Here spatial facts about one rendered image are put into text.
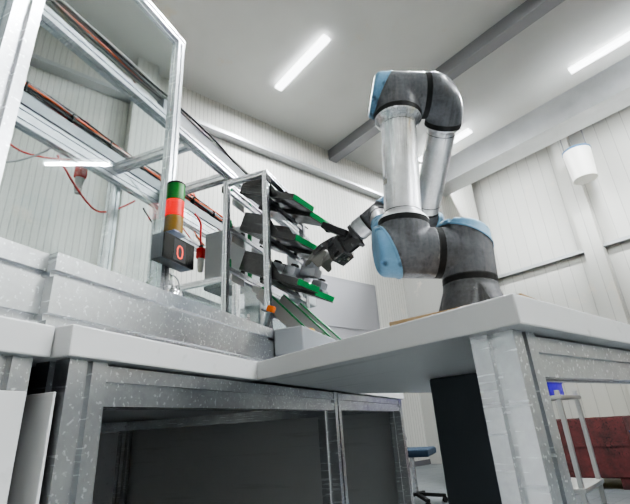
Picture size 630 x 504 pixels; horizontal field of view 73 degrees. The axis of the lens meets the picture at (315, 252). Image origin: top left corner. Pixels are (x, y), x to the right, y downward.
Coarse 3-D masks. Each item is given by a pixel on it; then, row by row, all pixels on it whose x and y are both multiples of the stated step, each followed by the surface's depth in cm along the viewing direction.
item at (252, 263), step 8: (248, 256) 157; (256, 256) 155; (248, 264) 156; (256, 264) 154; (272, 264) 150; (248, 272) 158; (256, 272) 153; (272, 272) 149; (280, 280) 146; (288, 280) 144; (296, 280) 142; (304, 288) 145; (312, 288) 149
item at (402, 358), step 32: (416, 320) 47; (448, 320) 44; (480, 320) 41; (512, 320) 39; (544, 320) 42; (576, 320) 47; (608, 320) 54; (320, 352) 59; (352, 352) 54; (384, 352) 50; (416, 352) 51; (448, 352) 53; (288, 384) 80; (320, 384) 84; (352, 384) 88; (384, 384) 93; (416, 384) 99
